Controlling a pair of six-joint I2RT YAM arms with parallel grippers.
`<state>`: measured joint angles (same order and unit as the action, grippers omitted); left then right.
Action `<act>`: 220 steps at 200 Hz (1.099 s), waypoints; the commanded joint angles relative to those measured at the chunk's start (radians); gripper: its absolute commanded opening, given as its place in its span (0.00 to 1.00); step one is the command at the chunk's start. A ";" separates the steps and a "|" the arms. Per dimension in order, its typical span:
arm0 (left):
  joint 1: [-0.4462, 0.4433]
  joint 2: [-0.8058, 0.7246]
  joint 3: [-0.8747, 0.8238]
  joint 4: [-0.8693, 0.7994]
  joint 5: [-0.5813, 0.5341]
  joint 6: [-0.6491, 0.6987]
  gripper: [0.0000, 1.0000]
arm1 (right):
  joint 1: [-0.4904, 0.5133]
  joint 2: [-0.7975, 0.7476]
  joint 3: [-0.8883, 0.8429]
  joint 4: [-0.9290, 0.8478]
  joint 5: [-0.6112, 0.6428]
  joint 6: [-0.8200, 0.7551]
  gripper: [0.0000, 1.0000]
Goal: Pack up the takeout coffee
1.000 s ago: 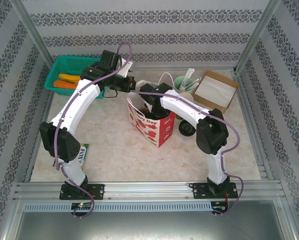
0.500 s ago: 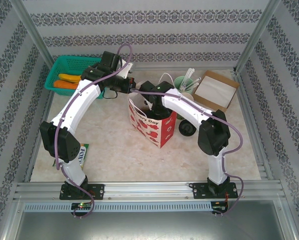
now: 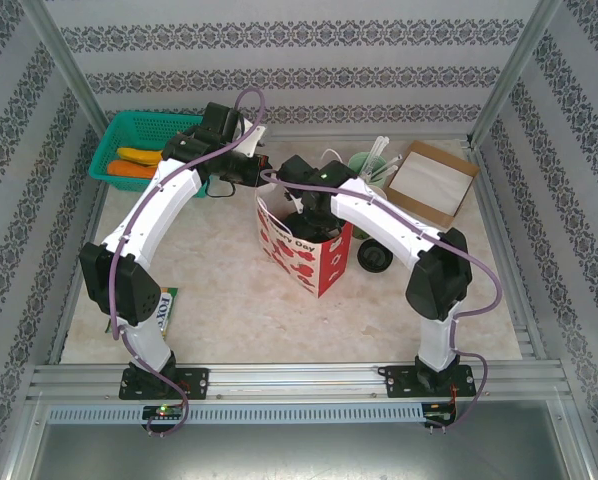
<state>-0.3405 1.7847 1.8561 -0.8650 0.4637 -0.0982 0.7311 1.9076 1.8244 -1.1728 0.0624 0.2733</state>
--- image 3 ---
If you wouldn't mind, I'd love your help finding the left small circuit board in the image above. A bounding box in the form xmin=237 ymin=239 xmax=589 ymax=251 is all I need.
xmin=142 ymin=404 xmax=184 ymax=421

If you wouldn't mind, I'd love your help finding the orange carrot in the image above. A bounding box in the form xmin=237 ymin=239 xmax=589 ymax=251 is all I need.
xmin=106 ymin=159 xmax=158 ymax=180

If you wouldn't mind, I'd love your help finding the small circuit board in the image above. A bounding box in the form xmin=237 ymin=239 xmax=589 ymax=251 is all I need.
xmin=142 ymin=404 xmax=184 ymax=421
xmin=423 ymin=399 xmax=458 ymax=426

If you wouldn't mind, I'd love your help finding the white paper bag red print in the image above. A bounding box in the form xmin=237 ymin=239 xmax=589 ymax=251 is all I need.
xmin=256 ymin=147 xmax=354 ymax=300

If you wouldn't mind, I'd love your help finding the green Fox's candy bag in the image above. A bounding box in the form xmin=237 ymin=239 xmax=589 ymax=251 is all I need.
xmin=156 ymin=285 xmax=179 ymax=336

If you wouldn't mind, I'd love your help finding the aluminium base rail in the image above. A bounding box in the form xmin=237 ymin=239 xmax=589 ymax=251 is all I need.
xmin=26 ymin=363 xmax=573 ymax=401

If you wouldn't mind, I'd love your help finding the aluminium frame post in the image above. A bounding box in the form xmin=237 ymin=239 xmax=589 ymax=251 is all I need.
xmin=466 ymin=0 xmax=565 ymax=149
xmin=18 ymin=0 xmax=111 ymax=146

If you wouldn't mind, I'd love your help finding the grey slotted cable duct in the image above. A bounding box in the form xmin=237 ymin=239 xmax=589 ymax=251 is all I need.
xmin=46 ymin=403 xmax=425 ymax=425

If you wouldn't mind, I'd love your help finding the brown cardboard napkin box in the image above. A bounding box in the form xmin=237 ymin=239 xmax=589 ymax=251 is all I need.
xmin=382 ymin=139 xmax=481 ymax=230

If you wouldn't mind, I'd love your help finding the mint green holder cup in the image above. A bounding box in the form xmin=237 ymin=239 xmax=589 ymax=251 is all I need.
xmin=348 ymin=151 xmax=388 ymax=189

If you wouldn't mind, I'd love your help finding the black plastic cup lid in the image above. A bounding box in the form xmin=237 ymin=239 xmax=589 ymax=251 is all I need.
xmin=356 ymin=238 xmax=394 ymax=275

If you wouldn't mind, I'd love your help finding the teal plastic basket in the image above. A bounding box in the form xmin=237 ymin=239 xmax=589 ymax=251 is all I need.
xmin=88 ymin=110 xmax=210 ymax=199

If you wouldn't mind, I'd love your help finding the right small circuit board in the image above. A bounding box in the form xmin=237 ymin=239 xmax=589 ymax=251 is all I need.
xmin=423 ymin=399 xmax=458 ymax=426

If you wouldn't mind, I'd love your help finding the yellow banana bunch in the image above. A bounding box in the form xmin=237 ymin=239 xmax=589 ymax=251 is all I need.
xmin=116 ymin=145 xmax=165 ymax=166

